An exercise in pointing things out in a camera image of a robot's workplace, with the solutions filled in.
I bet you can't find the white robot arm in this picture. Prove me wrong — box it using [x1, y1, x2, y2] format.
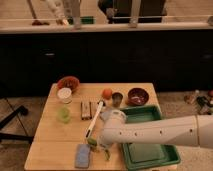
[98, 110, 213, 149]

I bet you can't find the small metal cup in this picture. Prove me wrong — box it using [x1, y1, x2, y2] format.
[112, 92, 123, 107]

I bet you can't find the white paper cup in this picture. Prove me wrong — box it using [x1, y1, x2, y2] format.
[57, 87, 72, 104]

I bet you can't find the green plastic cup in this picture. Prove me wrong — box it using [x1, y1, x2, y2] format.
[57, 107, 71, 123]

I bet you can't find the orange fruit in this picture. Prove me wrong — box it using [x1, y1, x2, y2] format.
[102, 88, 112, 100]

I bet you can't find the grey cloth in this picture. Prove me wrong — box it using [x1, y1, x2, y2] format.
[100, 108, 112, 122]

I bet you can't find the brown wooden block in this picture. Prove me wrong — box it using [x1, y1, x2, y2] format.
[81, 101, 92, 120]

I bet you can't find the dark red bowl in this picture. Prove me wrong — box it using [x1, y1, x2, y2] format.
[128, 88, 149, 106]

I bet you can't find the blue sponge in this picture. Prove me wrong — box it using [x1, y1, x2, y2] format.
[75, 144, 90, 168]

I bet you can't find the green plastic tray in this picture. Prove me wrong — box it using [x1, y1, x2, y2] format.
[121, 106, 180, 171]

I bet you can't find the black chair base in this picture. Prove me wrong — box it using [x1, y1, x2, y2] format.
[0, 105, 34, 144]

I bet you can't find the white handled brush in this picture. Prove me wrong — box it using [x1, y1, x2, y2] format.
[85, 100, 105, 139]

